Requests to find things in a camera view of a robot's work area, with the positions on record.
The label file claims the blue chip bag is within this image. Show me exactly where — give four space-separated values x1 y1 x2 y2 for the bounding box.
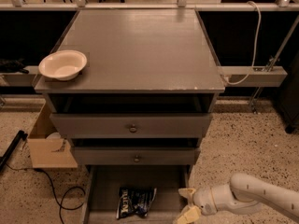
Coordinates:
116 187 157 219

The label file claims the grey drawer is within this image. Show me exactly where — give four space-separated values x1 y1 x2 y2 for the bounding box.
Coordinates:
71 147 200 165
79 165 189 224
50 114 211 139

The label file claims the grey drawer cabinet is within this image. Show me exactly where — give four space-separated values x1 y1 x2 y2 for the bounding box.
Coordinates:
33 8 226 224

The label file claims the white hanging cable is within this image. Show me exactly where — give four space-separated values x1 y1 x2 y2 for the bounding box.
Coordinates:
222 1 263 87

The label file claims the black object on rail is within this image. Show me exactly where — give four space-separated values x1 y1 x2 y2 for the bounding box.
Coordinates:
0 59 29 74

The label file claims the bottom grey drawer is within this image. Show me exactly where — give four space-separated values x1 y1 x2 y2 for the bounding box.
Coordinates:
79 165 189 224

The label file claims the black floor cable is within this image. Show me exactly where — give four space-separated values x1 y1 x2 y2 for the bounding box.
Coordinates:
5 162 86 224

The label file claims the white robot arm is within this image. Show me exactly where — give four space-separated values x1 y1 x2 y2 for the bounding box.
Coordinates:
174 173 299 224

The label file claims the black cart at right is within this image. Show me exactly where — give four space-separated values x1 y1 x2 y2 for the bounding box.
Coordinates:
277 51 299 133

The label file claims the metal frame rail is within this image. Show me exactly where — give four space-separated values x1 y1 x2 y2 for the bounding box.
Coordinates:
0 66 287 87

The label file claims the cardboard box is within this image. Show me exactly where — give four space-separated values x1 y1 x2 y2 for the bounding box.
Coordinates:
27 105 78 168

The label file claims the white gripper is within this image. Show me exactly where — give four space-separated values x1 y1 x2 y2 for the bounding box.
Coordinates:
173 188 218 224

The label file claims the black bar on floor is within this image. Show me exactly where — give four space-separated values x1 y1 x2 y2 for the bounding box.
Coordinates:
0 130 27 172

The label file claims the top grey drawer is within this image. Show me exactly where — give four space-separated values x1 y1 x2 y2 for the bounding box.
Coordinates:
50 114 211 139

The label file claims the white bowl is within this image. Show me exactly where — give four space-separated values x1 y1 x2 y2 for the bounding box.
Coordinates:
38 50 87 81

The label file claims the middle grey drawer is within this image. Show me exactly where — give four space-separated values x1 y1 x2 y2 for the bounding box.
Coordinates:
71 147 200 165

